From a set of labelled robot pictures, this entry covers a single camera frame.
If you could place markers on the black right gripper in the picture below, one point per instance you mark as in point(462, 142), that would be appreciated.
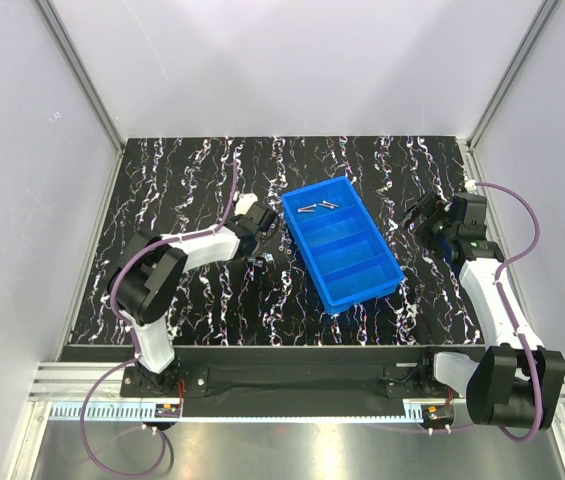
point(429, 220)

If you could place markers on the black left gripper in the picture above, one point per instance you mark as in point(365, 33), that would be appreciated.
point(257, 245)

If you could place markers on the silver T-nut two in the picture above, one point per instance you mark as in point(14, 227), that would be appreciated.
point(256, 261)

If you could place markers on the silver bolt one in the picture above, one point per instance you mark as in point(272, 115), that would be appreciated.
point(333, 206)

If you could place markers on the silver bolt two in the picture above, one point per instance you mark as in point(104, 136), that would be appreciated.
point(309, 209)

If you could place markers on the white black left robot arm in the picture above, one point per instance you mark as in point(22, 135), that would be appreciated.
point(143, 283)

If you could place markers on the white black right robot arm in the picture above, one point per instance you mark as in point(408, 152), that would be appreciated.
point(517, 382)

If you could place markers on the blue plastic divided bin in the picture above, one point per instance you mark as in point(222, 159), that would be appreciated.
point(347, 257)

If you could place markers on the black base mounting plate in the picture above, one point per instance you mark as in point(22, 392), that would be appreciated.
point(286, 383)

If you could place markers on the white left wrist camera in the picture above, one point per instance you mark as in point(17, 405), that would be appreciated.
point(244, 203)

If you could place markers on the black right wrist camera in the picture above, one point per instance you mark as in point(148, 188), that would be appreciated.
point(468, 211)

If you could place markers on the left aluminium corner post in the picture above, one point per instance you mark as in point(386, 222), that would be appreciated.
point(69, 52)

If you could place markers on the aluminium corner post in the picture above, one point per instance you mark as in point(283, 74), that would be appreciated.
point(69, 52)
point(530, 39)

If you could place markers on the right aluminium corner post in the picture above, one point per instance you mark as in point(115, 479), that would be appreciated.
point(530, 39)

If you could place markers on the aluminium frame rail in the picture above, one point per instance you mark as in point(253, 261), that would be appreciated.
point(97, 392)

